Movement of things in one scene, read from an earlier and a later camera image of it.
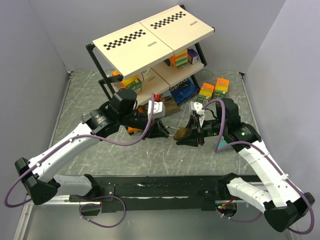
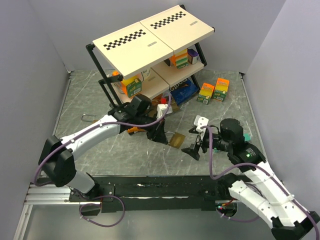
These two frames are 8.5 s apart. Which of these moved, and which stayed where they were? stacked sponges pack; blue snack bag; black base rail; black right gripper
Moved: black right gripper
Stayed: blue snack bag; black base rail; stacked sponges pack
